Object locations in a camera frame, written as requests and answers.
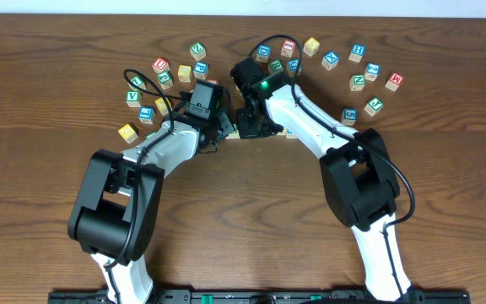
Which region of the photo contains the blue d wooden block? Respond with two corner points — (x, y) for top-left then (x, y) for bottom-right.
(256, 45), (272, 62)
(287, 59), (302, 77)

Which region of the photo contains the red U wooden block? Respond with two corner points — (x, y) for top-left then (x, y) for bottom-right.
(152, 57), (170, 74)

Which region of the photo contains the green block near top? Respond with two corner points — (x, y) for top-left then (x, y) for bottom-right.
(190, 41), (207, 62)

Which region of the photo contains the yellow block upper left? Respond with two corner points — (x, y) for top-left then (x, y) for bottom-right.
(177, 65), (192, 83)

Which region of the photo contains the yellow O wooden block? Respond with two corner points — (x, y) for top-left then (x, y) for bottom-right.
(277, 128), (288, 136)

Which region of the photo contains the blue X wooden block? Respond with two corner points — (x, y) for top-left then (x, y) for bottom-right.
(321, 52), (339, 71)

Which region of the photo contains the green J wooden block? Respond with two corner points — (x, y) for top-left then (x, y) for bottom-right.
(364, 97), (384, 117)

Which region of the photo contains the green V wooden block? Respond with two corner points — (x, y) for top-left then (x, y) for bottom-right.
(126, 90), (142, 108)

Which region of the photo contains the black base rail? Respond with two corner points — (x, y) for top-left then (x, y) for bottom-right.
(47, 287), (472, 304)

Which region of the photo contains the green G wooden block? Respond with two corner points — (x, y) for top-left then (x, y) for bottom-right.
(157, 71), (174, 90)

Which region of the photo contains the blue 2 wooden block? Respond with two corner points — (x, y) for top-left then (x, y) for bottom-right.
(364, 62), (381, 81)

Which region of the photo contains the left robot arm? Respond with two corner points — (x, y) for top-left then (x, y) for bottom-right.
(67, 111), (235, 303)

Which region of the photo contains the yellow top wooden block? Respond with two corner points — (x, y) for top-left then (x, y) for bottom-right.
(303, 37), (321, 57)

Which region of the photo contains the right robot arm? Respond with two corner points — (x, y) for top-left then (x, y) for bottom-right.
(230, 69), (411, 301)

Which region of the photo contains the blue P wooden block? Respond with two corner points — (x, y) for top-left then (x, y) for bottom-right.
(193, 62), (208, 80)

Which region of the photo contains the green N wooden block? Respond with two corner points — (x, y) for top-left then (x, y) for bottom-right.
(349, 74), (366, 91)

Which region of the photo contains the yellow block far left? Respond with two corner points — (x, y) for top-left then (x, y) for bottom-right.
(118, 123), (138, 144)

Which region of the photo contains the red A wooden block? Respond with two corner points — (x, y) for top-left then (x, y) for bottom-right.
(206, 79), (219, 85)

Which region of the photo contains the red I wooden block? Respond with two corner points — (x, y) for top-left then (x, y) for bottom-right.
(281, 39), (297, 58)

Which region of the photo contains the green L wooden block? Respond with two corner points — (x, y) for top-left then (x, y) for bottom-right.
(128, 76), (147, 91)

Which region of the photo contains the blue 5 wooden block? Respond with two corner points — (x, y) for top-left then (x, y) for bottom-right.
(341, 108), (358, 126)

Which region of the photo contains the blue H wooden block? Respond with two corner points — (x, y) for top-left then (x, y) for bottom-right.
(348, 44), (366, 62)

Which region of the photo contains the green r wooden block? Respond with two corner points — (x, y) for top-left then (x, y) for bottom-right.
(226, 123), (240, 139)
(268, 59), (284, 74)

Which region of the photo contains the blue D wooden block upper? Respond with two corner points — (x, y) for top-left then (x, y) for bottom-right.
(256, 45), (272, 62)

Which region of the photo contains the red M wooden block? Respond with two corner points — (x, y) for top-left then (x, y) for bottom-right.
(385, 73), (404, 92)

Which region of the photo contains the yellow block lower middle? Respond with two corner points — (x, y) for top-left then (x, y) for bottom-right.
(154, 97), (172, 117)

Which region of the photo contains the green 4 wooden block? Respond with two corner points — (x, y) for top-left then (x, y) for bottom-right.
(145, 132), (156, 139)

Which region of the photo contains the blue D wooden block lower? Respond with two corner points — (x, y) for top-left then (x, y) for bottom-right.
(287, 59), (302, 77)

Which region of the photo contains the blue L block left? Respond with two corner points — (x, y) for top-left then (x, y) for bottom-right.
(138, 106), (155, 124)

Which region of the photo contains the blue T wooden block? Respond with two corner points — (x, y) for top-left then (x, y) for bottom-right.
(286, 130), (297, 138)

